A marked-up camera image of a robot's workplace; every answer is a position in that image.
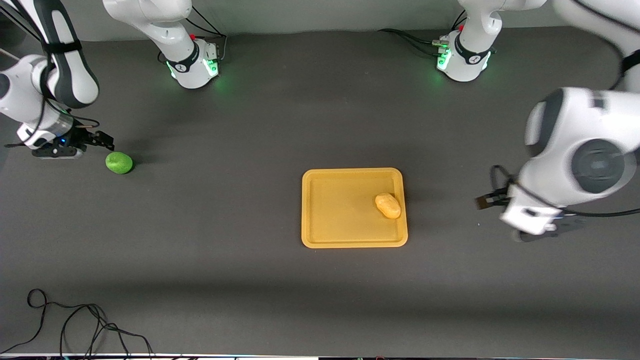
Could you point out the dark grey table mat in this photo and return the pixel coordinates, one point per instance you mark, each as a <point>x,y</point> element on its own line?
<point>250,125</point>

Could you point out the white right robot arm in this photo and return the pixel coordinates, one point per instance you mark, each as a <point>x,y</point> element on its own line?
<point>165,30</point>

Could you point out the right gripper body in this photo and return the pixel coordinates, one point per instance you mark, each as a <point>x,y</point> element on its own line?
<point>81,139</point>

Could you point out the yellow potato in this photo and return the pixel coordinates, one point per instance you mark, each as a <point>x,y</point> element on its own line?
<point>388,205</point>

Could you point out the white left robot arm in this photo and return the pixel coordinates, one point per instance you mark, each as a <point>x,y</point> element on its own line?
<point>575,130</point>

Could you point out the green lime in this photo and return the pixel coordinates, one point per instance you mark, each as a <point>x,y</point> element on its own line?
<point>119,163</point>

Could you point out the yellow plastic tray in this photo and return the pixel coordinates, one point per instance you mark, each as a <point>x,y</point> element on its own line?
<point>340,220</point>

